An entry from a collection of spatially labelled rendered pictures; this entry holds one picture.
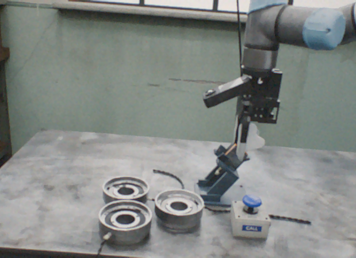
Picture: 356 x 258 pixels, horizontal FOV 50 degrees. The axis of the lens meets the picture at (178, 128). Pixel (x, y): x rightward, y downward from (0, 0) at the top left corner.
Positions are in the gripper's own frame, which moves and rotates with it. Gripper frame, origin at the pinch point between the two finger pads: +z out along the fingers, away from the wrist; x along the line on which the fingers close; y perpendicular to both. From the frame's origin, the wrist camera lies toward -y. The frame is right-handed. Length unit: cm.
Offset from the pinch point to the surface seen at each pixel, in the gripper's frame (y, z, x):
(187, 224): -11.3, 10.2, -15.8
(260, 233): 3.7, 10.6, -16.8
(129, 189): -24.5, 9.6, -4.1
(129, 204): -23.7, 8.5, -12.1
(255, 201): 2.3, 4.6, -14.7
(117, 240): -24.7, 10.3, -22.2
